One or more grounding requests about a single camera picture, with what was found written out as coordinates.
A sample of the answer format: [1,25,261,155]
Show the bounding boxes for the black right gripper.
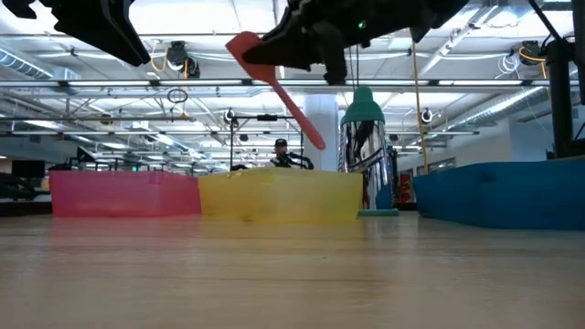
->
[242,0,415,86]

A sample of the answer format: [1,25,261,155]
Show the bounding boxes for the orange silicone spatula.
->
[225,30,327,152]

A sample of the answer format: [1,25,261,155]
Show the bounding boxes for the white building column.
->
[303,93,340,173]

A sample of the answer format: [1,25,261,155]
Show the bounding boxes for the person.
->
[267,138,296,170]

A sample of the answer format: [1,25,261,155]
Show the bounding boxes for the clear utensil holder cup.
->
[338,86,399,218]

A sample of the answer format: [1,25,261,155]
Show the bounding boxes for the yellow plastic bin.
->
[197,166,365,225]

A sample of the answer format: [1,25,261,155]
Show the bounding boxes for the black monitor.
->
[11,159,47,179]

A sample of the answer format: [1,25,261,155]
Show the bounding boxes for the red cabinet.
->
[398,169,414,205]

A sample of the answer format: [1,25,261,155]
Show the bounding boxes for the pink plastic bin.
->
[48,170,202,218]

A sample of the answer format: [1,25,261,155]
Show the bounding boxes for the blue plastic bin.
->
[412,159,585,230]

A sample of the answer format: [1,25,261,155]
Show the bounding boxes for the black cable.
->
[348,45,361,89]

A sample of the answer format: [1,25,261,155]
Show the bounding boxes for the black background rig frame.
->
[229,113,305,168]

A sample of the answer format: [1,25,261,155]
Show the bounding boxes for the black ceiling cable reel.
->
[165,40,201,79]
[518,39,545,65]

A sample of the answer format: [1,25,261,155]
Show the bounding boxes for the black coiled cable ring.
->
[166,88,189,105]

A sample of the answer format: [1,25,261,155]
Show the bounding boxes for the yellow cable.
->
[409,39,431,175]

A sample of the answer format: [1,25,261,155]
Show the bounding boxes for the black vertical post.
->
[547,39,576,159]

